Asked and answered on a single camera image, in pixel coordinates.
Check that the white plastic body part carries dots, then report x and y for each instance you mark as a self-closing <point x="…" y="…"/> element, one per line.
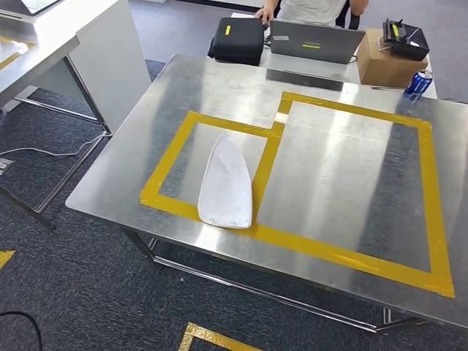
<point x="226" y="189"/>

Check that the white power adapter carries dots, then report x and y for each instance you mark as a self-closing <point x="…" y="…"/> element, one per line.
<point x="5" y="165"/>

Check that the yellow floor tape square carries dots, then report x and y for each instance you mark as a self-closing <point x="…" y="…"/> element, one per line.
<point x="197" y="332"/>
<point x="5" y="258"/>

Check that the grey laptop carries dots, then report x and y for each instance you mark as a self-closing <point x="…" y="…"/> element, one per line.
<point x="314" y="41"/>

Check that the steel table with white panel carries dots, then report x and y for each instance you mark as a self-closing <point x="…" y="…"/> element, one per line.
<point x="109" y="63"/>

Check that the yellow table tape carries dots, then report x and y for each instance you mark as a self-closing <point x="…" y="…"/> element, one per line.
<point x="10" y="60"/>

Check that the yellow workbench tape outline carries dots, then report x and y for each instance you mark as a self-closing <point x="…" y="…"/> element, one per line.
<point x="431" y="194"/>

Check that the person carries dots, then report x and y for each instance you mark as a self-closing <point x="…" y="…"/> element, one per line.
<point x="310" y="9"/>

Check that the black zip case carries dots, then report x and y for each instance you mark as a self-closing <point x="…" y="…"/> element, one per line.
<point x="238" y="41"/>

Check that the blue drink can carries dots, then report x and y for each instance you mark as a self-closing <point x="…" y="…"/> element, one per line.
<point x="418" y="82"/>

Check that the stainless steel workbench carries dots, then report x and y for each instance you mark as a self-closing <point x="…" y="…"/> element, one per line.
<point x="329" y="169"/>

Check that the brown cardboard box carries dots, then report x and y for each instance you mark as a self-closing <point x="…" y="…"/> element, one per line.
<point x="380" y="70"/>

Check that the black handheld device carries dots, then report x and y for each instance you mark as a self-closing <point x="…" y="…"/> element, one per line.
<point x="409" y="43"/>

